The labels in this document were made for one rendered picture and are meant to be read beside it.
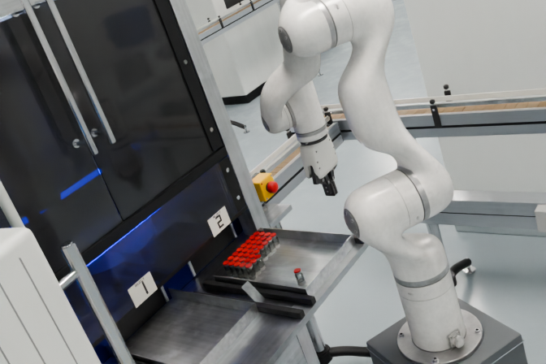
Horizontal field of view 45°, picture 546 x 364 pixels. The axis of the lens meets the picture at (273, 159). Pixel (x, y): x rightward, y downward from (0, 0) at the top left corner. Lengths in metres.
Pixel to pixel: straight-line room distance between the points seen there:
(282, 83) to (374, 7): 0.38
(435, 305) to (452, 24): 1.82
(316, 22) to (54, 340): 0.70
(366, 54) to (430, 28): 1.84
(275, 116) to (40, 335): 0.82
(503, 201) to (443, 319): 1.23
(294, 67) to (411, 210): 0.44
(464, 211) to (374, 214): 1.46
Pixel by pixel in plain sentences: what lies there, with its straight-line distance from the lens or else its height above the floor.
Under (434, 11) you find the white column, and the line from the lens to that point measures 3.09.
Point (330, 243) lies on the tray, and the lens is 2.00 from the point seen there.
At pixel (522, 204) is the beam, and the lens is 2.64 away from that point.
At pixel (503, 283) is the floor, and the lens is 3.17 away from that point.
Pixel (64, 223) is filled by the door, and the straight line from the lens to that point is 1.71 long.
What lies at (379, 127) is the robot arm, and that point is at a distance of 1.30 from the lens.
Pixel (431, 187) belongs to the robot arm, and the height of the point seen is 1.25.
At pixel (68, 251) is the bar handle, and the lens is 1.09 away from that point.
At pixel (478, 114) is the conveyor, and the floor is 0.93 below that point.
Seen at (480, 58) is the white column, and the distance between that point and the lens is 3.09.
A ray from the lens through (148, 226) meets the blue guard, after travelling 1.86.
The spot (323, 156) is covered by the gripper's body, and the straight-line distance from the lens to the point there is 1.74.
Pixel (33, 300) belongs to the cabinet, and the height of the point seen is 1.45.
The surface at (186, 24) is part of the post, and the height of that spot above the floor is 1.59.
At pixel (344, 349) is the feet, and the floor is 0.12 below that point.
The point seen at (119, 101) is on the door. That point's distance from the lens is 1.81.
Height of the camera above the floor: 1.87
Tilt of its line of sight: 21 degrees down
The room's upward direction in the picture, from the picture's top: 19 degrees counter-clockwise
